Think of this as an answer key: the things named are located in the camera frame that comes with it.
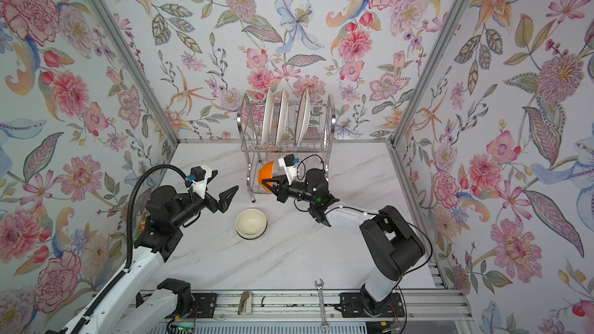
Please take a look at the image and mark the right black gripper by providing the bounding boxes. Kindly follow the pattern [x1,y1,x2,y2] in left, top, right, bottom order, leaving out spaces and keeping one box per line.
[265,176,319,207]

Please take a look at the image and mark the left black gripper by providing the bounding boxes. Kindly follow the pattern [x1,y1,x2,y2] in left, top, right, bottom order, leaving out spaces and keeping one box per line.
[169,187,239,230]

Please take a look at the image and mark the orange bowl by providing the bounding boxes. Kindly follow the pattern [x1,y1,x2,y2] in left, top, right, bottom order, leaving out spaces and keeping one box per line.
[258,161,277,194]

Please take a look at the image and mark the cream white bowl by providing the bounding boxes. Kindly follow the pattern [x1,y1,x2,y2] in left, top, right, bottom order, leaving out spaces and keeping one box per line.
[235,208,268,240]

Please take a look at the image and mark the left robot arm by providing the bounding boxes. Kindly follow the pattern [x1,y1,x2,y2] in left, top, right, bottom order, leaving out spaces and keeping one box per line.
[61,184,239,333]

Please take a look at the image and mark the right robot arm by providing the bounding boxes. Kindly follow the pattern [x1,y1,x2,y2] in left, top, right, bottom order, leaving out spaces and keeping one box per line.
[258,167,426,315]

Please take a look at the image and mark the steel two-tier dish rack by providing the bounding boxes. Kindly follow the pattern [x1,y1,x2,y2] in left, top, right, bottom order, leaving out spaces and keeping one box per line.
[237,92,337,201]

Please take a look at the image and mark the middle orange striped plate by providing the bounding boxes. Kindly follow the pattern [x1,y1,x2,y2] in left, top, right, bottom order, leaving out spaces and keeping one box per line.
[275,90,289,146]

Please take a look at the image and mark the orange striped plate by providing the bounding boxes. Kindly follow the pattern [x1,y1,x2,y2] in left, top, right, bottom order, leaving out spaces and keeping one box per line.
[295,91,311,145]
[275,90,289,146]

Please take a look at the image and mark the left white patterned plate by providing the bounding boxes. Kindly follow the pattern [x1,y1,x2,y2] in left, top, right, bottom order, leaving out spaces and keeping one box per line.
[261,89,275,146]

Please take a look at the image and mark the right orange striped plate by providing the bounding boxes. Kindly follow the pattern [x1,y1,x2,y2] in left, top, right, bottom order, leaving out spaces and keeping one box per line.
[295,91,311,145]

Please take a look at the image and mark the silver open-end wrench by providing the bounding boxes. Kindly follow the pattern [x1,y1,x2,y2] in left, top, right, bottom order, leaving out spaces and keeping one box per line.
[314,278,330,333]

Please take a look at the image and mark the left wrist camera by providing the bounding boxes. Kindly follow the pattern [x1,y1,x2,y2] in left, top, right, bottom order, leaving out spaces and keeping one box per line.
[187,165,218,199]

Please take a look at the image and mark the small metal bracket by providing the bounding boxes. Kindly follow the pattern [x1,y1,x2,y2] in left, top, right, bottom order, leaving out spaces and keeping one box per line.
[238,291,253,315]

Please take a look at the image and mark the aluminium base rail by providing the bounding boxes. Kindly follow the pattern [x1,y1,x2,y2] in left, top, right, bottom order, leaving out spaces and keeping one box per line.
[73,288,474,323]

